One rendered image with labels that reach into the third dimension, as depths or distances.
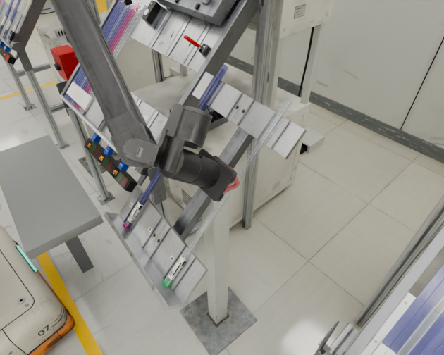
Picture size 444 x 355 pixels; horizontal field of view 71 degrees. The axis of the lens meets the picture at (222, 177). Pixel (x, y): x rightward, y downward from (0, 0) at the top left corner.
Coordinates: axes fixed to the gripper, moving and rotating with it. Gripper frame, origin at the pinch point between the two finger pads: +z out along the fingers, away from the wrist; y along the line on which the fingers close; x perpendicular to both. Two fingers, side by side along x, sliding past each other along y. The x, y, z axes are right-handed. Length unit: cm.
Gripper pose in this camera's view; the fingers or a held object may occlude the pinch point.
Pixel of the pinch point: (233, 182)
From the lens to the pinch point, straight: 68.0
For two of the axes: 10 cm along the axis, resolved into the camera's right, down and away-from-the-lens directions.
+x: -5.4, 8.2, 1.8
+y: -6.2, -5.3, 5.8
